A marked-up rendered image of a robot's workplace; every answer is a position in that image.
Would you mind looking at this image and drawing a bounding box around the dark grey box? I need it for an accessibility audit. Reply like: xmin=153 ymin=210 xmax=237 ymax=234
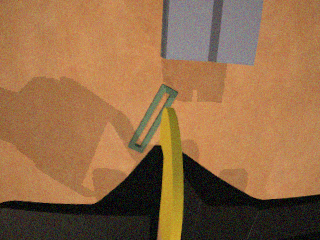
xmin=160 ymin=0 xmax=168 ymax=59

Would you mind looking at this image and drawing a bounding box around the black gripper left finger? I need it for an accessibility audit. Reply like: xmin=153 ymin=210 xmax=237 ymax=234
xmin=0 ymin=145 xmax=164 ymax=240

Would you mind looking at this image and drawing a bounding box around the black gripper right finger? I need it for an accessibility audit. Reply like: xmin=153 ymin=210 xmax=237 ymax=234
xmin=180 ymin=152 xmax=320 ymax=240

